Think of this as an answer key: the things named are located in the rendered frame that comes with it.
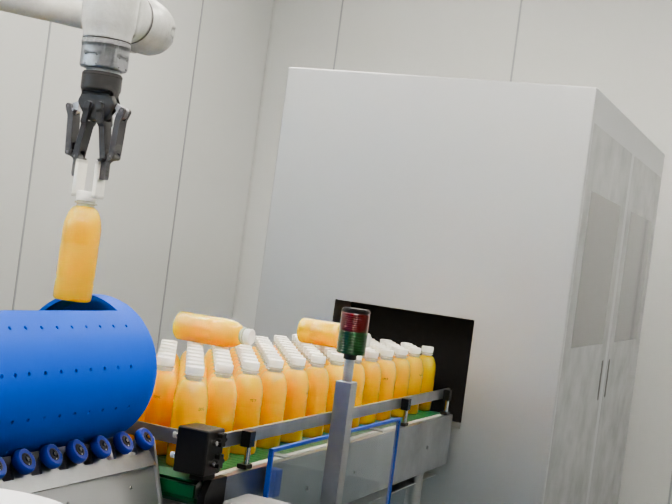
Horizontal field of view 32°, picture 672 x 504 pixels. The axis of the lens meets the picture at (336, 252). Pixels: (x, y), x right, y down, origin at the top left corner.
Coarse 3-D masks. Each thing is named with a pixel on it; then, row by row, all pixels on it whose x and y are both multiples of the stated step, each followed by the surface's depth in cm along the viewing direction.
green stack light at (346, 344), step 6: (342, 330) 252; (342, 336) 252; (348, 336) 251; (354, 336) 250; (360, 336) 251; (366, 336) 253; (342, 342) 251; (348, 342) 251; (354, 342) 250; (360, 342) 251; (366, 342) 253; (342, 348) 251; (348, 348) 251; (354, 348) 251; (360, 348) 251; (348, 354) 251; (354, 354) 251; (360, 354) 251
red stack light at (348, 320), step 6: (342, 312) 252; (342, 318) 252; (348, 318) 251; (354, 318) 251; (360, 318) 251; (366, 318) 252; (342, 324) 252; (348, 324) 251; (354, 324) 250; (360, 324) 251; (366, 324) 252; (348, 330) 251; (354, 330) 250; (360, 330) 251; (366, 330) 252
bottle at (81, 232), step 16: (80, 208) 215; (64, 224) 215; (80, 224) 214; (96, 224) 216; (64, 240) 215; (80, 240) 214; (96, 240) 216; (64, 256) 214; (80, 256) 214; (96, 256) 217; (64, 272) 214; (80, 272) 214; (64, 288) 214; (80, 288) 214
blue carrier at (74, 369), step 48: (0, 336) 183; (48, 336) 194; (96, 336) 207; (144, 336) 221; (0, 384) 180; (48, 384) 191; (96, 384) 204; (144, 384) 219; (0, 432) 184; (48, 432) 197; (96, 432) 213
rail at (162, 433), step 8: (136, 424) 238; (144, 424) 237; (152, 424) 237; (128, 432) 239; (152, 432) 237; (160, 432) 236; (168, 432) 235; (160, 440) 236; (168, 440) 235; (176, 440) 234
